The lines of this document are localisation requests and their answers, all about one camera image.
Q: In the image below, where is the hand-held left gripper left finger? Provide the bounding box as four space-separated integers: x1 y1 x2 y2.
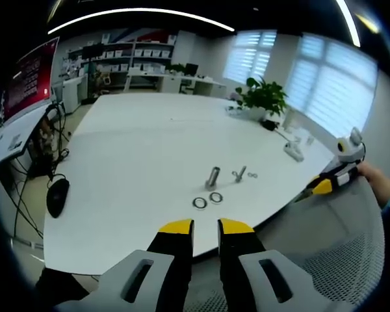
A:
53 218 195 312

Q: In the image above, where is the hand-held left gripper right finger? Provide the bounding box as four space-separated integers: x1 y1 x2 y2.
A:
217 218 356 312

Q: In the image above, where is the metal threaded stud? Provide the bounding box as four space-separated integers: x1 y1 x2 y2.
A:
203 166 222 191

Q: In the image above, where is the person's right hand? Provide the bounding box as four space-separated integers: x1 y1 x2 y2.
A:
356 161 390 209

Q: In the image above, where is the white power strip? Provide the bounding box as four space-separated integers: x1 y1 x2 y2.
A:
282 138 305 162

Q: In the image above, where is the grey mesh office chair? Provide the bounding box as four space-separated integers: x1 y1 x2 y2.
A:
191 177 387 312

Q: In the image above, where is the small metal bolt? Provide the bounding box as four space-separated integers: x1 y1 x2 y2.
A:
231 165 248 184

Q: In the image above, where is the window with white blinds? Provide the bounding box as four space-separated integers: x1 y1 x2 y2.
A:
222 29 278 86
285 34 380 131

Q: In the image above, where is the green potted plant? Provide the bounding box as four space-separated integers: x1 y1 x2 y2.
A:
235 76 289 122

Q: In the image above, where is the black computer mouse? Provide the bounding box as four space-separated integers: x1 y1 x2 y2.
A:
45 177 71 219

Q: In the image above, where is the white background counter desk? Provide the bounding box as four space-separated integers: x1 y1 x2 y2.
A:
125 68 228 98

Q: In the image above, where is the white side desk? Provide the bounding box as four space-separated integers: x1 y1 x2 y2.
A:
0 103 55 168

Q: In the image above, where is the shelf with white boxes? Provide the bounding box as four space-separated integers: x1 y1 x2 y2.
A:
66 32 179 86

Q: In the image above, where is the large monitor with red screen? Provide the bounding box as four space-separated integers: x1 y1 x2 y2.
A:
0 36 60 122

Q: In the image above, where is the long ceiling light strip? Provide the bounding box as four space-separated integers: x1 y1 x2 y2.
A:
47 7 237 36

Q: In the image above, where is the bundle of black cables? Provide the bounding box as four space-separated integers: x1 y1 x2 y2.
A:
11 103 73 240

